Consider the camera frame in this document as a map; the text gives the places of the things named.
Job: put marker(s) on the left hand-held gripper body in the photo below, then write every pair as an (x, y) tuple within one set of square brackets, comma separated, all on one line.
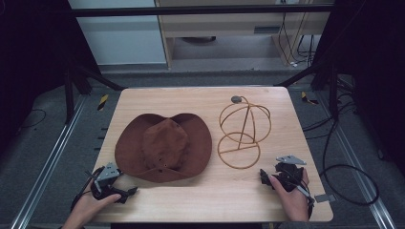
[(107, 173)]

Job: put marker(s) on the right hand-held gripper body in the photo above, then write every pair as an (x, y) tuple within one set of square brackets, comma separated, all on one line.
[(289, 173)]

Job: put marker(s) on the brown wide-brimmed hat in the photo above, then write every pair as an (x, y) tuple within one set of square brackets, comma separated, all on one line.
[(165, 143)]

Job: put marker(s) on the person's right hand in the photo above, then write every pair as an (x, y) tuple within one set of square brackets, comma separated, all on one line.
[(291, 202)]

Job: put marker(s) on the person's left hand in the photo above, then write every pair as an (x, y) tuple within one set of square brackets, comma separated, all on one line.
[(90, 206)]

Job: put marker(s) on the grey tape tab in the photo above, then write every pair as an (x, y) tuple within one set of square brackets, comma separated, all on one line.
[(324, 198)]

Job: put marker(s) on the yellow and black tape strip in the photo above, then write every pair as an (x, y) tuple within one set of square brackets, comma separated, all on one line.
[(306, 98), (102, 102)]

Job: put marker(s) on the black metal stand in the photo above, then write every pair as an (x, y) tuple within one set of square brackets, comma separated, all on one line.
[(68, 92), (333, 92)]

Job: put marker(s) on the black curtain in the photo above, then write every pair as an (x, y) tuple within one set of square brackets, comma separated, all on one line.
[(379, 79), (28, 63)]

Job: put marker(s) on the white cabinet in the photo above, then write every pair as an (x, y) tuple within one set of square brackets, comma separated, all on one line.
[(121, 38)]

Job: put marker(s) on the light wooden desk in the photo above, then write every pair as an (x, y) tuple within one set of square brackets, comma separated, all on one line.
[(223, 25)]

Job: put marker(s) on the aluminium floor rail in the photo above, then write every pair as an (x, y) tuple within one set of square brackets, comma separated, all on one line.
[(47, 165), (356, 165)]

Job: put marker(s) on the black horizontal frame bar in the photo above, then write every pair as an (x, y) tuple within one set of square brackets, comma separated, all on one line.
[(191, 10)]

